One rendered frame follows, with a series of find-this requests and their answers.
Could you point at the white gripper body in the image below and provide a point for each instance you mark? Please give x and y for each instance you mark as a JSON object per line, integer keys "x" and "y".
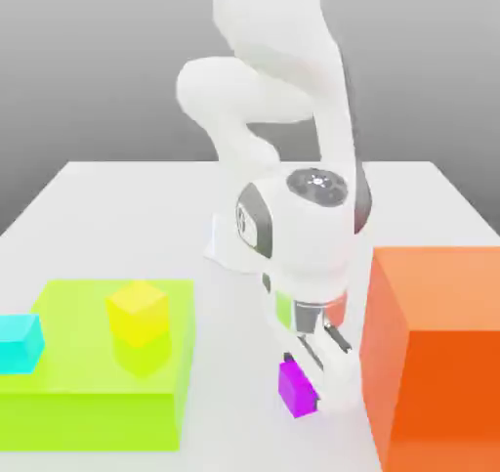
{"x": 336, "y": 378}

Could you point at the small purple cube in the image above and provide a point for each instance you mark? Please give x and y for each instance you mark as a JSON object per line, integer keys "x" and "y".
{"x": 297, "y": 392}

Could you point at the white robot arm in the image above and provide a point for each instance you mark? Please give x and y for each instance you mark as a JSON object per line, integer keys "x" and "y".
{"x": 273, "y": 89}

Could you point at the small yellow cube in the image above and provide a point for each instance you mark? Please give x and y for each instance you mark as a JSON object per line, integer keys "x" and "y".
{"x": 137, "y": 317}

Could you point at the small cyan cube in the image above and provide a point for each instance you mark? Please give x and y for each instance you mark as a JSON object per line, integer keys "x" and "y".
{"x": 17, "y": 343}

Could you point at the large orange box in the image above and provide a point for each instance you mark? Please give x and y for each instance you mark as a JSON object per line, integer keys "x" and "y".
{"x": 449, "y": 382}

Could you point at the large lime green box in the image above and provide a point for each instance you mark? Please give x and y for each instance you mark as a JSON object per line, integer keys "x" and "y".
{"x": 86, "y": 413}

